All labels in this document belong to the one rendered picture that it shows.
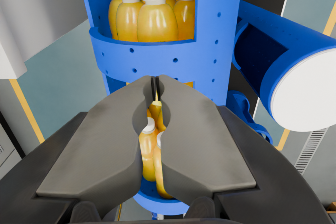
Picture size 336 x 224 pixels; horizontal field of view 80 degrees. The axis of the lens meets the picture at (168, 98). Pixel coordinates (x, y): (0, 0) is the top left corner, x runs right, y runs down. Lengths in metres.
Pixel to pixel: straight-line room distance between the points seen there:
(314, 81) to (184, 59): 0.45
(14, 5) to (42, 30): 0.10
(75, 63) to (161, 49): 1.52
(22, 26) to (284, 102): 0.69
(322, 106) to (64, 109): 1.89
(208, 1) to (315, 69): 0.42
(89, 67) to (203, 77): 1.49
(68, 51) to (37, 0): 1.16
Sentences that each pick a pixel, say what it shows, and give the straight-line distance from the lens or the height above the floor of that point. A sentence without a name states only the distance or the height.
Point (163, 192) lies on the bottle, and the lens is 0.61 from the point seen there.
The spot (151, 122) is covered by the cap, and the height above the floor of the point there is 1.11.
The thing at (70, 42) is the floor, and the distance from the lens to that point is 1.74.
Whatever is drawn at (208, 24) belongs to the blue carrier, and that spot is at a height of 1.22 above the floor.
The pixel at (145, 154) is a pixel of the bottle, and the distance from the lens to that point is 0.57.
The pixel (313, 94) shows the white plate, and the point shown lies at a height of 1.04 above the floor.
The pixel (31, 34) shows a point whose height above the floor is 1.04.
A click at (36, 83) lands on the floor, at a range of 2.04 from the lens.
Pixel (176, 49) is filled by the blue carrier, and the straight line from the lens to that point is 0.30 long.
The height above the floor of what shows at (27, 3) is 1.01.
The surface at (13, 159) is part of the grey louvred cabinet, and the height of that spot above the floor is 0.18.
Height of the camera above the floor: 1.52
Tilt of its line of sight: 57 degrees down
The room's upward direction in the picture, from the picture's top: 178 degrees clockwise
